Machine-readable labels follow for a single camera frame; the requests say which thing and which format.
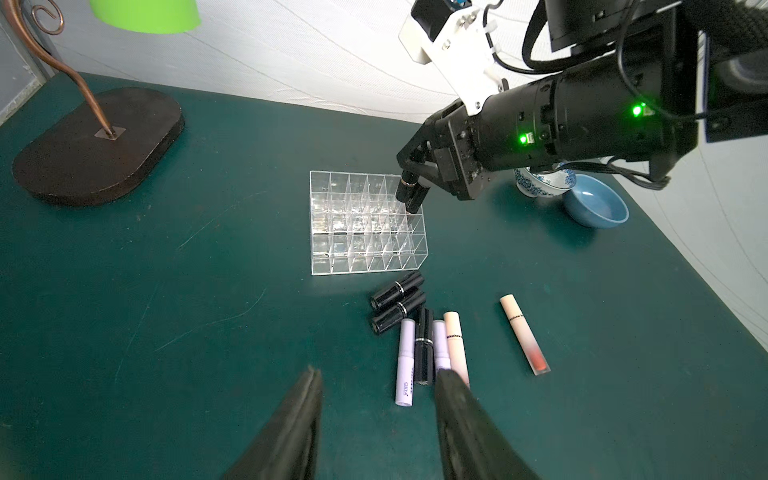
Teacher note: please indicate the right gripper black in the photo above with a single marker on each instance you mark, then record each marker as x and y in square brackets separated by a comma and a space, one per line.
[460, 153]

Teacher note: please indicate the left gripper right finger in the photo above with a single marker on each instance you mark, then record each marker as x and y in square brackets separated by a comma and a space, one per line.
[471, 446]

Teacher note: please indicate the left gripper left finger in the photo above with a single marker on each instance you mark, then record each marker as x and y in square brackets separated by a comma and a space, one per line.
[287, 445]

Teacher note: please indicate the black gold-band lipstick short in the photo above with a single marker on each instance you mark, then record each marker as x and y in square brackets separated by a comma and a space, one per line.
[408, 181]

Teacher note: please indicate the pink ombre lip gloss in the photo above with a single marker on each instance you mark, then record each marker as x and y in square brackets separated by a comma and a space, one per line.
[524, 335]

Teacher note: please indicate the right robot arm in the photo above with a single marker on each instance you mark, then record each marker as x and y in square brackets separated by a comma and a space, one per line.
[617, 87]

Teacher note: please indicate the clear acrylic lipstick organizer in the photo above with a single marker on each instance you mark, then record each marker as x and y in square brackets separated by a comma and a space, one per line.
[358, 226]

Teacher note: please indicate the lilac lip gloss left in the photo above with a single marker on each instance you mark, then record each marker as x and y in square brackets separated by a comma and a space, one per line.
[405, 364]

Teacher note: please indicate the lilac lip gloss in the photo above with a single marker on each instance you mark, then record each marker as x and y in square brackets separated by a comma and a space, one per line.
[442, 359]
[405, 364]

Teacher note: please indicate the lilac lip gloss right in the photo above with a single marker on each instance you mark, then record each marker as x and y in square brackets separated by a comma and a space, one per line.
[442, 359]

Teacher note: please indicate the black lipstick upper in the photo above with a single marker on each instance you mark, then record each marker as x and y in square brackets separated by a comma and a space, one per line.
[396, 291]

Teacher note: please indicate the black slim lipstick tube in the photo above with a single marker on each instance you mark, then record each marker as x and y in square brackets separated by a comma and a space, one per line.
[424, 348]

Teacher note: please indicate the black lipstick lower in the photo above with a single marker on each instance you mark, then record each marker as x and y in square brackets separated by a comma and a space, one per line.
[400, 310]

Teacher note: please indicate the blue floral bowl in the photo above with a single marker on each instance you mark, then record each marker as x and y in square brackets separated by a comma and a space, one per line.
[549, 185]

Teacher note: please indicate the light blue bowl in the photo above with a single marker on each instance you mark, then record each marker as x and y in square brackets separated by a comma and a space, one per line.
[594, 204]

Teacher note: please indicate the green plastic goblet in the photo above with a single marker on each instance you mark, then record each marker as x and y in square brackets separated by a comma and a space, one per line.
[148, 16]

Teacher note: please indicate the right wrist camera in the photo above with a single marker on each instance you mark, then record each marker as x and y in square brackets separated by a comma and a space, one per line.
[452, 36]

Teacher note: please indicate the copper wire stand black base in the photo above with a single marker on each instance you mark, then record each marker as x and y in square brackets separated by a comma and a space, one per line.
[103, 149]

